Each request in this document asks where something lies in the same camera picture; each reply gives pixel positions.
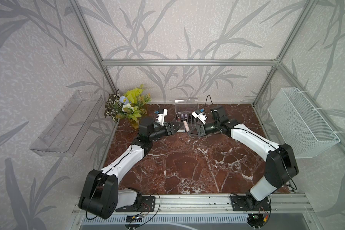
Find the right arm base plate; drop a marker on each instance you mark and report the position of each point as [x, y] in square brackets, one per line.
[249, 203]

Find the white wire mesh basket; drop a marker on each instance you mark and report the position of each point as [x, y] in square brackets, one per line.
[300, 124]

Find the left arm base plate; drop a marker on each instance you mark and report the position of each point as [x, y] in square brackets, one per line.
[142, 204]

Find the aluminium front rail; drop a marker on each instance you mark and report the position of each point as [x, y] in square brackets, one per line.
[221, 204]

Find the clear acrylic lipstick organizer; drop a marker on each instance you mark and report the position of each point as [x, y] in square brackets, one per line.
[187, 106]

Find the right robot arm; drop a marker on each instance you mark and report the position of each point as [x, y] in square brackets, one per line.
[280, 162]

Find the clear plastic wall shelf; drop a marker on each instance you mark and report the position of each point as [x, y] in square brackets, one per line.
[62, 137]

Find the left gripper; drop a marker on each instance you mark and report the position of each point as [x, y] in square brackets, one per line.
[170, 131]

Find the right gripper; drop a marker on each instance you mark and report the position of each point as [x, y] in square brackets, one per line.
[200, 130]

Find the artificial plant in vase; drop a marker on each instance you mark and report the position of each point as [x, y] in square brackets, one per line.
[131, 106]

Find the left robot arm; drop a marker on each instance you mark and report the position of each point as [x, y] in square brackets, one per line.
[101, 195]

